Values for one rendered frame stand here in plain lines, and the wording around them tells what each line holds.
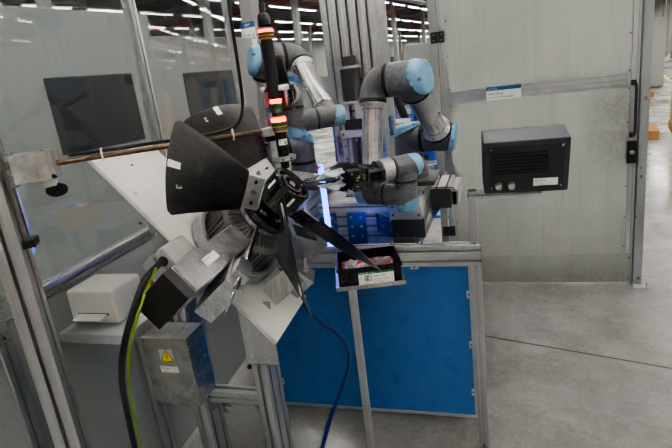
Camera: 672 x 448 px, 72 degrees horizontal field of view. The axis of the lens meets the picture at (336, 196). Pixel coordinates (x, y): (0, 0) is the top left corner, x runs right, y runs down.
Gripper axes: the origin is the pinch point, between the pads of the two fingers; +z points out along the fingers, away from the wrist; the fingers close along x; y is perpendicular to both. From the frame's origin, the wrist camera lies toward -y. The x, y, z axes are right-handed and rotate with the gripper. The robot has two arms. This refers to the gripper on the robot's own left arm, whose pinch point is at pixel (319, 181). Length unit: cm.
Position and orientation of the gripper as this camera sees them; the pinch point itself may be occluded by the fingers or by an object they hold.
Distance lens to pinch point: 146.1
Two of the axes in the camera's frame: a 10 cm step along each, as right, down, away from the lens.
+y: 4.0, 2.8, -8.7
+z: -9.1, 2.0, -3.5
